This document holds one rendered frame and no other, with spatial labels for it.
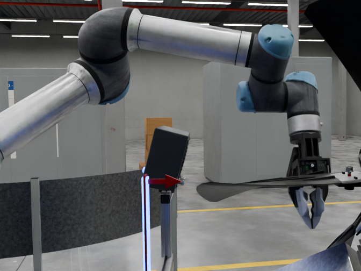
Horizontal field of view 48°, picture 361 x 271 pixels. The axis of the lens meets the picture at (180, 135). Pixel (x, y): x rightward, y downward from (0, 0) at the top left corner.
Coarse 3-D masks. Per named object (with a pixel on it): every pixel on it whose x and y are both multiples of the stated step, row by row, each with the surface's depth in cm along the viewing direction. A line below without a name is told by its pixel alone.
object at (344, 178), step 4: (336, 172) 72; (340, 172) 72; (352, 172) 71; (356, 172) 71; (360, 172) 70; (336, 176) 69; (340, 176) 69; (344, 176) 68; (348, 176) 68; (352, 176) 67; (356, 176) 67; (360, 176) 67; (340, 180) 66; (344, 180) 65; (348, 180) 64; (352, 180) 64; (356, 180) 64; (360, 180) 64
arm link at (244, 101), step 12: (240, 84) 95; (252, 84) 92; (264, 84) 89; (276, 84) 90; (240, 96) 94; (252, 96) 93; (264, 96) 92; (276, 96) 93; (240, 108) 95; (252, 108) 94; (264, 108) 95; (276, 108) 95
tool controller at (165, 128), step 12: (156, 132) 127; (168, 132) 127; (180, 132) 134; (156, 144) 127; (168, 144) 127; (180, 144) 127; (156, 156) 127; (168, 156) 127; (180, 156) 127; (156, 168) 127; (168, 168) 127; (180, 168) 128; (180, 180) 131
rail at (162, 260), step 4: (160, 256) 124; (172, 256) 124; (160, 260) 121; (164, 260) 124; (168, 260) 120; (172, 260) 123; (160, 264) 118; (164, 264) 121; (168, 264) 117; (172, 264) 124; (160, 268) 114; (164, 268) 117; (168, 268) 114; (172, 268) 122
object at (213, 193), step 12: (264, 180) 69; (276, 180) 67; (288, 180) 67; (300, 180) 65; (312, 180) 65; (324, 180) 64; (336, 180) 64; (204, 192) 72; (216, 192) 74; (228, 192) 76; (240, 192) 79
